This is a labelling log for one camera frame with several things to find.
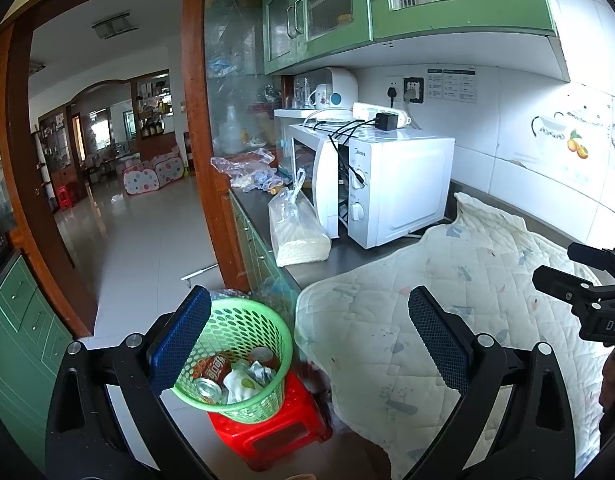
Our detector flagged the printed wall notice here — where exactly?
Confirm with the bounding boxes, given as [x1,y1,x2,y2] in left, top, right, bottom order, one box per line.
[426,67,479,105]

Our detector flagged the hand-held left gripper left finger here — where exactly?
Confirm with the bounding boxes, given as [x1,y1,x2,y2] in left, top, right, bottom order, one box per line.
[45,285,213,480]

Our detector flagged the ceiling light fixture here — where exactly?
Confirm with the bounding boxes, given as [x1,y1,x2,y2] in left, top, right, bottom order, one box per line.
[92,11,139,40]

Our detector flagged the clear bag of rice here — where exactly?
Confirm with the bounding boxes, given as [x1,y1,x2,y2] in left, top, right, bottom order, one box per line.
[268,169,333,267]

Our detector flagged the brown wooden door frame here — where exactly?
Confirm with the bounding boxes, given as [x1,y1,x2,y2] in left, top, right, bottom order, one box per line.
[0,0,248,338]

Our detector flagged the polka dot play tent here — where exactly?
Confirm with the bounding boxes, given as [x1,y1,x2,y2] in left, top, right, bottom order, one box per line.
[122,155,186,197]

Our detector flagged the green glass-door wall cabinet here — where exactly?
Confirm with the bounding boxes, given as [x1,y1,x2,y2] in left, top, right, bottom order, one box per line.
[242,0,572,83]

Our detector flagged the green plastic mesh basket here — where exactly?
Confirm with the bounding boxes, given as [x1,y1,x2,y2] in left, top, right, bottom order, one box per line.
[172,297,294,424]

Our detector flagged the white power strip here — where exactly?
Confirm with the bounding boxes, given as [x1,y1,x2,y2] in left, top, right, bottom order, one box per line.
[351,101,412,128]

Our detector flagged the green counter base cabinet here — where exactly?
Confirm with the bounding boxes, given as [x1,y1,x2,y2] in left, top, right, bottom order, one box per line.
[229,191,308,311]

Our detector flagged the fruit and cup tile sticker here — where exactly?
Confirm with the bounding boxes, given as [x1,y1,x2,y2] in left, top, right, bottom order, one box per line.
[530,97,615,181]

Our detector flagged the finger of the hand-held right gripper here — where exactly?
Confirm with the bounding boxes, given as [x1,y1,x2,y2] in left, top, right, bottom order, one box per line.
[567,242,615,281]
[532,265,615,320]

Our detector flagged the white microwave oven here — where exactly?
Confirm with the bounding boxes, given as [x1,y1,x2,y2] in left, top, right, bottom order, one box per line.
[286,122,455,250]

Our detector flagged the blue white packet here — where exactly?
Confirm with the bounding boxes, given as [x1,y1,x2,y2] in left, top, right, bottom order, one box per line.
[245,361,278,387]

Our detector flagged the white water dispenser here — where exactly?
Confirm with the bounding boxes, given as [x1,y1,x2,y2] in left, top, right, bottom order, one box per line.
[307,66,359,110]

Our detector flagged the red plastic stool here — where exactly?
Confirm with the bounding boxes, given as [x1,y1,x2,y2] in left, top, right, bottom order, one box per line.
[206,372,333,472]

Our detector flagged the crumpled clear plastic bags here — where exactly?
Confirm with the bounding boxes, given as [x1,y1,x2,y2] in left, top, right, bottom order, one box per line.
[210,147,291,194]

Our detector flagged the black power cable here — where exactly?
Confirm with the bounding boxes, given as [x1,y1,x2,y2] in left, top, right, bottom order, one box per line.
[302,117,378,183]

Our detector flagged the red paper cup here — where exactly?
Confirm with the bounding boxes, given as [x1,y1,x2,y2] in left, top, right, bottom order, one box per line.
[248,346,281,371]

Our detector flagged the red and silver soda can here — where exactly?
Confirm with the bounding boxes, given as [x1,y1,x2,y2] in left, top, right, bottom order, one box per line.
[190,354,233,405]

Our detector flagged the green drawer cabinet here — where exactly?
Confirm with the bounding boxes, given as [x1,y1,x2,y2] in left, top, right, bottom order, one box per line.
[0,250,74,473]

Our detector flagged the cream quilted mat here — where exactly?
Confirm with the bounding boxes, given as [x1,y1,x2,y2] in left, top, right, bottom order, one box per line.
[294,192,615,480]

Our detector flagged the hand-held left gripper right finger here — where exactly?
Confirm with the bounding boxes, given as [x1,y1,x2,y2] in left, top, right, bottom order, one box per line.
[402,286,575,480]

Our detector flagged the white wall socket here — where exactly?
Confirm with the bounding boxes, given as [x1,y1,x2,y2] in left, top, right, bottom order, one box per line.
[386,75,426,105]

